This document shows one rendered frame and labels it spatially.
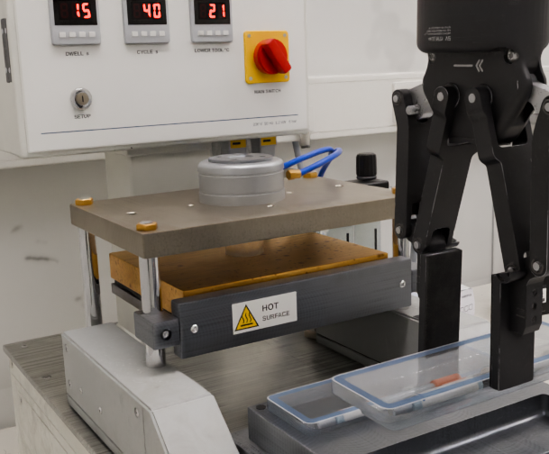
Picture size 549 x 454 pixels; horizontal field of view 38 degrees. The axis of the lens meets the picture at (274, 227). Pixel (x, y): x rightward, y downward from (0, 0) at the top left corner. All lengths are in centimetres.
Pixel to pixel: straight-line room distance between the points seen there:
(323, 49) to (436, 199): 86
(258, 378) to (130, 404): 22
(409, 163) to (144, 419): 26
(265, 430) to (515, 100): 27
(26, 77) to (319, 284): 34
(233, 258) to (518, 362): 32
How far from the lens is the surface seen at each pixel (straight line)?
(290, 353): 86
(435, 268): 53
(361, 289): 71
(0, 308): 118
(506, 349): 50
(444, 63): 50
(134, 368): 65
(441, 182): 51
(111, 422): 67
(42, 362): 90
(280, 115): 91
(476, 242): 163
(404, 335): 76
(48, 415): 84
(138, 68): 83
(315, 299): 68
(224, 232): 64
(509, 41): 46
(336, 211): 69
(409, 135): 53
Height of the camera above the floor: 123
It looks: 11 degrees down
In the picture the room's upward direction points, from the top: 2 degrees counter-clockwise
